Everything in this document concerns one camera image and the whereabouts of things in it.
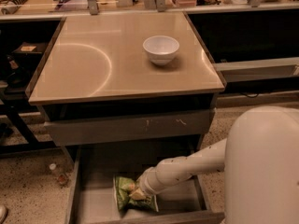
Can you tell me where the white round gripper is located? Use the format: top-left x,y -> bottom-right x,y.
129,167 -> 163,201

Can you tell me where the green jalapeno chip bag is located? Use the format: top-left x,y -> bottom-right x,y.
113,176 -> 159,212

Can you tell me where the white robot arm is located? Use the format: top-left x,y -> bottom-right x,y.
132,106 -> 299,224

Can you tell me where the open grey middle drawer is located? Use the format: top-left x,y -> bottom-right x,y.
65,140 -> 224,224

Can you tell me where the closed grey top drawer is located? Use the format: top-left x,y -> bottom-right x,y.
45,109 -> 215,147

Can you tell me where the grey drawer cabinet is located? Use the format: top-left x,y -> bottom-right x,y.
25,11 -> 227,224

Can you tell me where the small bottle on floor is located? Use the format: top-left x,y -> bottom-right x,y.
49,163 -> 68,187

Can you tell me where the white shoe tip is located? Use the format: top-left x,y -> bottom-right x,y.
0,204 -> 7,224

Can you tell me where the white ceramic bowl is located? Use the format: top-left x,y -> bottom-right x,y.
143,35 -> 179,65

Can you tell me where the dark shelf with items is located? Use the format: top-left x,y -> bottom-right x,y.
7,42 -> 48,89

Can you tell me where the grey metal bench rail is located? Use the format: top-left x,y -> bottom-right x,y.
214,57 -> 299,82

